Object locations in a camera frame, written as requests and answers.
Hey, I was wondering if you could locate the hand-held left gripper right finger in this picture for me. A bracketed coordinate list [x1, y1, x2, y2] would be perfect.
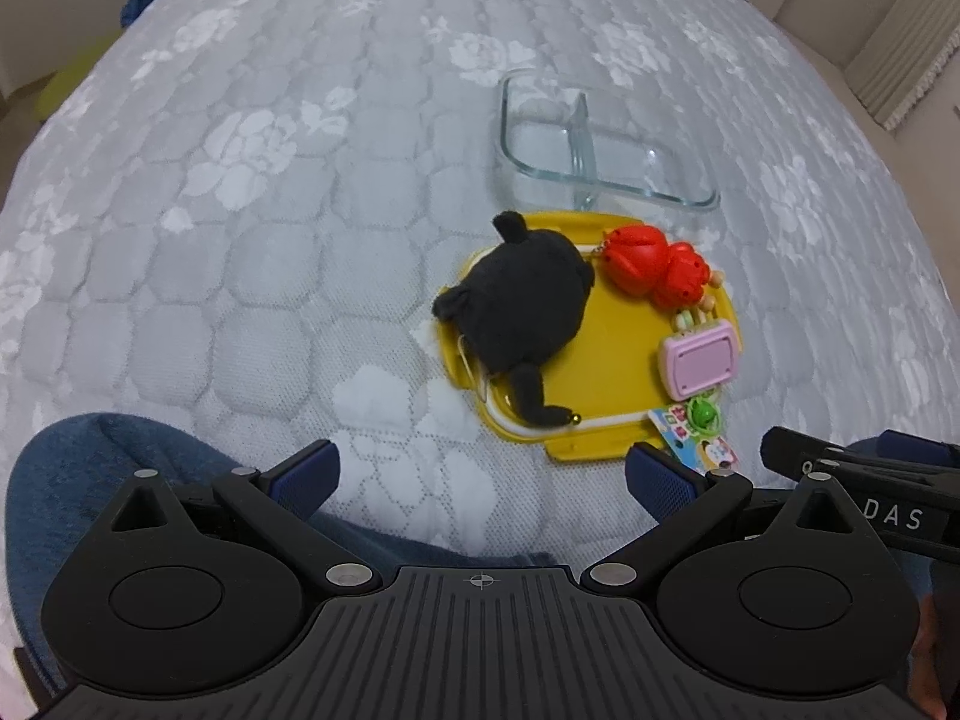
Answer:
[581, 441, 852, 595]

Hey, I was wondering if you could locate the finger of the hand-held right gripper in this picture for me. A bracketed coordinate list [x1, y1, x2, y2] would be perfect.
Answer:
[879, 430, 960, 467]
[760, 426, 960, 500]

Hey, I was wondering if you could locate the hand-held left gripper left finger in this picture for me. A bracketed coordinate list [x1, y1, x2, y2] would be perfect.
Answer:
[111, 439, 383, 595]

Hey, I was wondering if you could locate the colourful printed card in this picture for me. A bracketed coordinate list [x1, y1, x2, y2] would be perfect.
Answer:
[646, 406, 740, 477]

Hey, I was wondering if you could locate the yellow container lid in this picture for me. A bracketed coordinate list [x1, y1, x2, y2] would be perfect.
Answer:
[431, 210, 745, 464]

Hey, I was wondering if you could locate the pink plastic toy charm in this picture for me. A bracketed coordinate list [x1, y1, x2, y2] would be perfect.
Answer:
[658, 306, 741, 402]

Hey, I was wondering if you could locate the red plastic toy keychain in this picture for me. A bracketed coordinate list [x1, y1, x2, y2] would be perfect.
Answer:
[596, 223, 728, 312]

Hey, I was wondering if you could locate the black plush toy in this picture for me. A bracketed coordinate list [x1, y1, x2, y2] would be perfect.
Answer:
[433, 211, 599, 428]

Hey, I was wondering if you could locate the clear glass divided container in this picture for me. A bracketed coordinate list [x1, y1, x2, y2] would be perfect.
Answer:
[499, 69, 721, 212]

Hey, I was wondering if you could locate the person's right hand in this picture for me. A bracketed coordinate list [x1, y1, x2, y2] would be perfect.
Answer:
[911, 591, 950, 720]

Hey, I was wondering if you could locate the person's leg in blue jeans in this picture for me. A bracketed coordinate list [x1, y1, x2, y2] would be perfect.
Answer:
[4, 412, 560, 691]

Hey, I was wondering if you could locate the white quilted floral mattress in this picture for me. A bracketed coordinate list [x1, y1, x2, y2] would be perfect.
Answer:
[0, 0, 960, 661]

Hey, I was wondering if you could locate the beige curtain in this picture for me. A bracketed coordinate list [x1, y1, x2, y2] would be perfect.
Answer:
[772, 0, 960, 132]

